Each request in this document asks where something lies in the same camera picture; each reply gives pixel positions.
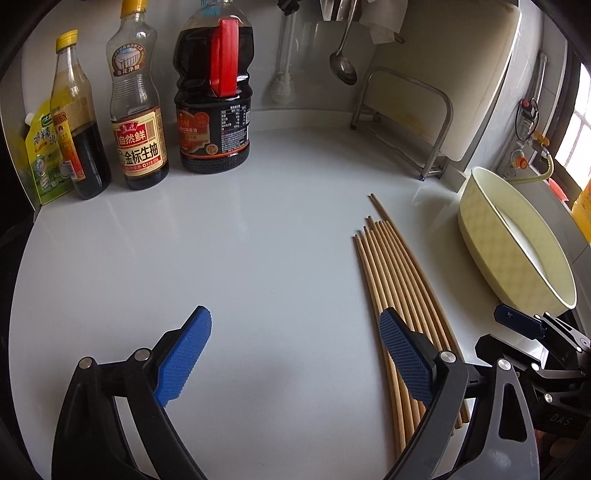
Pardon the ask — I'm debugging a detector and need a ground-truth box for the person right hand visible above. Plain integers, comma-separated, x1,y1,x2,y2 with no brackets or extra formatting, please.
535,429,591,480

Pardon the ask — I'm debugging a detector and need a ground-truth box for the white hanging cloth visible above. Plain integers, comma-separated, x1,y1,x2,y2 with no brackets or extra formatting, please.
360,0,408,45

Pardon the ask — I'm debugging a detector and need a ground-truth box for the large dark soy sauce jug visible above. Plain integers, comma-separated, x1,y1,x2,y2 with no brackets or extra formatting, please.
173,1,254,174

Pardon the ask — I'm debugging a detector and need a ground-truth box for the white cutting board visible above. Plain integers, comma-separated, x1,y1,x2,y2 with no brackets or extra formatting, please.
372,1,521,161

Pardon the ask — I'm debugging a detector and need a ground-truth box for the metal ladle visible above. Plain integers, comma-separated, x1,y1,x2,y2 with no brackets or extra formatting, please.
329,0,358,86

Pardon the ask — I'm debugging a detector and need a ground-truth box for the yellow cap vinegar bottle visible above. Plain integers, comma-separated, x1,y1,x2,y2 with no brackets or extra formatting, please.
50,30,111,200

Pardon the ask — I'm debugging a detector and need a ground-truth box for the clear soy sauce bottle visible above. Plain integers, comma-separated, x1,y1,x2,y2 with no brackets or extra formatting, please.
106,1,169,190

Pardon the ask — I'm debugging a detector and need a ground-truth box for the wooden chopstick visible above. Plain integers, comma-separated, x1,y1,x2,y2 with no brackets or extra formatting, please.
366,216,463,430
378,220,470,423
386,220,462,357
358,224,425,429
369,193,464,358
355,228,421,451
353,234,406,459
372,221,468,425

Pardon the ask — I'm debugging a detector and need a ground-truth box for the large cream round basin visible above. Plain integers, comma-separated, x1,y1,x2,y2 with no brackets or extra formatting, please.
458,167,578,316

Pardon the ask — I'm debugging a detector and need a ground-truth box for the yellow gas hose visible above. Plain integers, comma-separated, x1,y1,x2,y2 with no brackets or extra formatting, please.
507,149,555,186

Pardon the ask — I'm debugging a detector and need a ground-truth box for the pink soap dish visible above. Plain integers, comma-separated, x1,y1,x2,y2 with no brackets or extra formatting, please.
548,178,569,203

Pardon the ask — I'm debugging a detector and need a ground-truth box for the yellow oil jug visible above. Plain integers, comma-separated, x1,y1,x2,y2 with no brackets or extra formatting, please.
571,181,591,244

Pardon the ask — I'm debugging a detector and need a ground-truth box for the metal cutting board rack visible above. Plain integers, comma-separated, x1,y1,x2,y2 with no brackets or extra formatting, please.
349,65,454,180

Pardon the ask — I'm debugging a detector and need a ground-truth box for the green yellow seasoning pouch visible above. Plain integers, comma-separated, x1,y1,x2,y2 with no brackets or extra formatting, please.
25,99,73,205

